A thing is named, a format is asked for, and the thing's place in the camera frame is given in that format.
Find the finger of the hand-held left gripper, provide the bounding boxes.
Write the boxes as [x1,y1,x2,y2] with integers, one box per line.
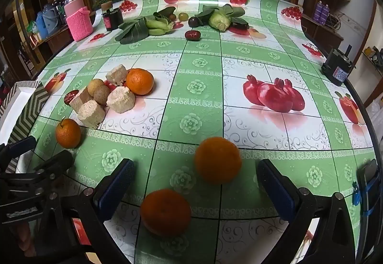
[0,136,38,163]
[33,150,75,175]

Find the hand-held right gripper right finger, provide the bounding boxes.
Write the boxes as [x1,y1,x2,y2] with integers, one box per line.
[257,159,364,264]

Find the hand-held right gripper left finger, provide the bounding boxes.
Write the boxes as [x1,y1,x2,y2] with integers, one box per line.
[36,159,135,264]

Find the orange mandarin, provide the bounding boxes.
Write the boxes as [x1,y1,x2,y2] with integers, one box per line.
[140,189,192,237]
[126,68,154,96]
[194,137,242,184]
[55,118,82,149]

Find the striped box with white inside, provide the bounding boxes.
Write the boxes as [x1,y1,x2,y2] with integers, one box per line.
[0,81,51,175]

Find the cake block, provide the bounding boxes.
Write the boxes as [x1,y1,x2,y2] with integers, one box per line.
[78,100,107,130]
[106,64,129,87]

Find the beige sugarcane chunk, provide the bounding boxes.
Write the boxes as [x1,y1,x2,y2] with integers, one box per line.
[69,87,95,112]
[106,86,136,114]

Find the person's left hand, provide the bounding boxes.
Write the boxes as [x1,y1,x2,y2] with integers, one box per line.
[13,220,38,257]

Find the brown round potato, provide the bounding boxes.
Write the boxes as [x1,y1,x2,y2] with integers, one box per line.
[93,85,111,106]

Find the brown round fruit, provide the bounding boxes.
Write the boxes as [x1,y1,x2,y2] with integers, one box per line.
[84,78,104,94]

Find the black phone with blue clip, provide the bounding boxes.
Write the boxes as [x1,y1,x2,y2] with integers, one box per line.
[351,159,380,217]

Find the wooden side cabinet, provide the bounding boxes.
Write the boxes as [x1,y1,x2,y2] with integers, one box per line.
[18,11,96,73]

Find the blue water jug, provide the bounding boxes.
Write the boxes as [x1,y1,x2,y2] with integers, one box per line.
[35,11,50,40]

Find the white plastic bag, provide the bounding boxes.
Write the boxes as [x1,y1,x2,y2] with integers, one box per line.
[363,93,383,139]

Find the black motor device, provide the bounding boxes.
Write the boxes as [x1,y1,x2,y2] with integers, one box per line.
[321,45,355,86]

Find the pink bottle with knitted sleeve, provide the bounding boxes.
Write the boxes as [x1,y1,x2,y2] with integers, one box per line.
[63,0,93,42]

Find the green fruit print tablecloth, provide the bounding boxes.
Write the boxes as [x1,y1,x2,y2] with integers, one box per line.
[6,0,377,264]

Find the bok choy with large leaves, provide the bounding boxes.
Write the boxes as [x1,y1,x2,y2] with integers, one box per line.
[115,6,177,44]

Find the black jar with red label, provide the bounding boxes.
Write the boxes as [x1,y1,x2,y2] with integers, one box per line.
[102,9,124,31]

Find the low wooden cabinet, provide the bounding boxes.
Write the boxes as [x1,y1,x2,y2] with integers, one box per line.
[301,11,344,49]

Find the dark green tool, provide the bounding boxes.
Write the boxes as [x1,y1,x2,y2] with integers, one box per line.
[362,45,383,70]

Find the bok choy with pale stem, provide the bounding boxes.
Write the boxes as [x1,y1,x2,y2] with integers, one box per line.
[194,3,249,32]

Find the tangled cables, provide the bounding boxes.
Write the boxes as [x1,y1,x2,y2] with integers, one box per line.
[327,12,349,31]

